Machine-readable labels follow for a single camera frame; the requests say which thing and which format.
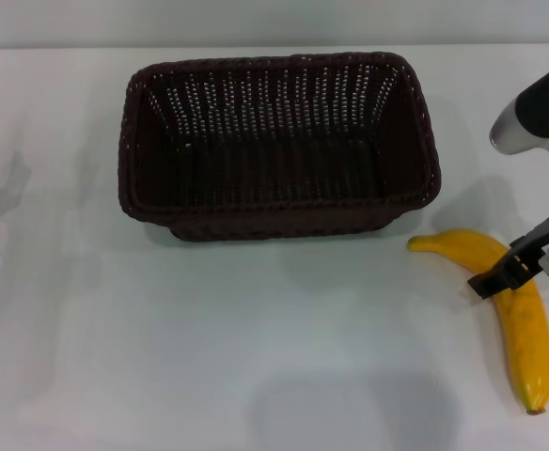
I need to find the dark brown woven basket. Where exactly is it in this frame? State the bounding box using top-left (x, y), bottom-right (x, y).
top-left (116, 51), bottom-right (443, 243)

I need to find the yellow banana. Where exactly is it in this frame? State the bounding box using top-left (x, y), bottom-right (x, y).
top-left (406, 227), bottom-right (549, 415)

